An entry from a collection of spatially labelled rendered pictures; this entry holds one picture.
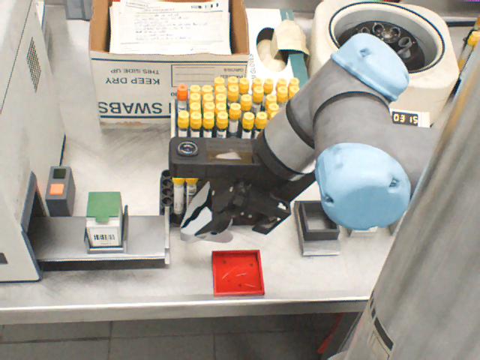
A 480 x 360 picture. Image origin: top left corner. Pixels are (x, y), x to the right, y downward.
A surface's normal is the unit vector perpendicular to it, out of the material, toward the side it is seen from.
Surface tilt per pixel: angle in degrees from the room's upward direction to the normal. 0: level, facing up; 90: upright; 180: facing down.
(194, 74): 93
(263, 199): 30
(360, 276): 0
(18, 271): 90
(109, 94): 90
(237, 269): 0
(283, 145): 69
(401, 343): 82
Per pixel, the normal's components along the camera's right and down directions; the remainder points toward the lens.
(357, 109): -0.08, -0.69
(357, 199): -0.04, 0.73
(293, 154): -0.32, 0.54
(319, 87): -0.83, -0.40
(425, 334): -0.73, 0.34
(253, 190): 0.57, -0.55
